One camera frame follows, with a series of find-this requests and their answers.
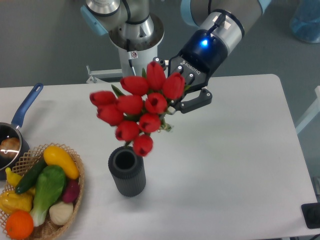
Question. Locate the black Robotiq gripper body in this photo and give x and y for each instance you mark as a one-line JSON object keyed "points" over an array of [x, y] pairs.
{"points": [[200, 57]]}

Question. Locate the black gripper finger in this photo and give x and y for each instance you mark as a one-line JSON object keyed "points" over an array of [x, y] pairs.
{"points": [[204, 98], [159, 67]]}

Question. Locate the red tulip bouquet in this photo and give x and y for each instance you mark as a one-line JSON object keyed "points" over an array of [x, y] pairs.
{"points": [[140, 112]]}

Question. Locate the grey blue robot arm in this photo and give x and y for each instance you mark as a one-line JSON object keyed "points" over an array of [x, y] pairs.
{"points": [[136, 32]]}

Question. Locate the dark grey ribbed vase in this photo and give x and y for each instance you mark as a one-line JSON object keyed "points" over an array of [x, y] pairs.
{"points": [[128, 171]]}

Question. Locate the blue translucent container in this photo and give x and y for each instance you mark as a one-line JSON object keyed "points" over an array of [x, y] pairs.
{"points": [[305, 23]]}

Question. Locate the yellow squash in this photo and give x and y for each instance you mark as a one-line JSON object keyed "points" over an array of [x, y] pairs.
{"points": [[55, 155]]}

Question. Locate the purple red radish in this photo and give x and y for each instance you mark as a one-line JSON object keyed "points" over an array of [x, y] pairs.
{"points": [[71, 191]]}

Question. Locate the black device at edge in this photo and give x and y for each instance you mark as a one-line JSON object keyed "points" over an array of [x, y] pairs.
{"points": [[311, 214]]}

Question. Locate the green bok choy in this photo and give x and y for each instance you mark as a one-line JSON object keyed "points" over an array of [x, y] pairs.
{"points": [[49, 187]]}

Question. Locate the brown bread roll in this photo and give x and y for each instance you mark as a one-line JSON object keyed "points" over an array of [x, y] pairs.
{"points": [[9, 148]]}

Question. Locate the dark green cucumber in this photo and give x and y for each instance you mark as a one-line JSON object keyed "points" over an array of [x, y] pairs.
{"points": [[30, 177]]}

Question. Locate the white garlic bulb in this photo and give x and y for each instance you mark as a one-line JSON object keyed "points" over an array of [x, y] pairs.
{"points": [[61, 212]]}

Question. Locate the yellow banana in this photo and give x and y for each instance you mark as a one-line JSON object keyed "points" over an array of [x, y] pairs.
{"points": [[13, 179]]}

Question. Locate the woven wicker basket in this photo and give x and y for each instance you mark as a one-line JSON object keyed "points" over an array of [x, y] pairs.
{"points": [[48, 230]]}

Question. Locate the yellow bell pepper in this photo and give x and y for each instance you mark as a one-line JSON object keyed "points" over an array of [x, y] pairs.
{"points": [[11, 202]]}

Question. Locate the orange fruit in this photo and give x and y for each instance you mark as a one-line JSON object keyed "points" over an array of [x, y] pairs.
{"points": [[19, 225]]}

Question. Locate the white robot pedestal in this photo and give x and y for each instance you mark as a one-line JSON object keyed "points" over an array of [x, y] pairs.
{"points": [[131, 63]]}

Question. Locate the white frame at right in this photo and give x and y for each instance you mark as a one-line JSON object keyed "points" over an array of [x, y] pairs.
{"points": [[312, 111]]}

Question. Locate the blue handled saucepan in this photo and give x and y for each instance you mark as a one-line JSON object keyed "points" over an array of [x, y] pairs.
{"points": [[12, 130]]}

